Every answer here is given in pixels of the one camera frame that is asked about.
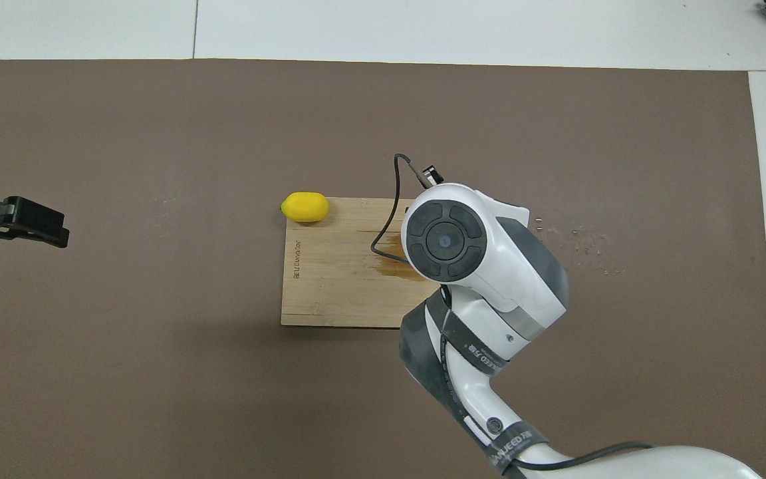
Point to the yellow lemon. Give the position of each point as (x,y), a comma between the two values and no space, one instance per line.
(305,207)

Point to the brown paper table mat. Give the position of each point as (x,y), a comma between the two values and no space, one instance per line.
(157,366)

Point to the wooden cutting board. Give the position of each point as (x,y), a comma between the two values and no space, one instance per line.
(336,279)

